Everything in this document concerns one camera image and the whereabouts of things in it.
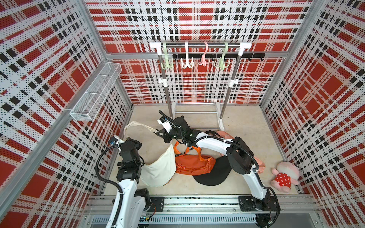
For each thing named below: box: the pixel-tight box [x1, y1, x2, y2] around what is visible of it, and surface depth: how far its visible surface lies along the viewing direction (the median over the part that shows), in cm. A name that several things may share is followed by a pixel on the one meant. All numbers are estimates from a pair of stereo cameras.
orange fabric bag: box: [173, 141, 216, 176], surface depth 83 cm
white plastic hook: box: [180, 41, 194, 69], surface depth 72 cm
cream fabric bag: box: [123, 120, 177, 188], surface depth 80 cm
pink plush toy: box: [270, 161, 300, 193], surface depth 80 cm
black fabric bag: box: [192, 155, 232, 187], surface depth 80 cm
